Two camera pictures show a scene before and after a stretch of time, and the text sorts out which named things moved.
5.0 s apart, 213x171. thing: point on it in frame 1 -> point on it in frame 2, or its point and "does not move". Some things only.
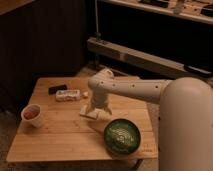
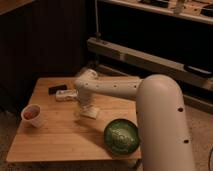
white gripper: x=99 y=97 -> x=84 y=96
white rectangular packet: x=69 y=95 does not move
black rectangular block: x=53 y=89 does not move
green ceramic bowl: x=122 y=136 does not move
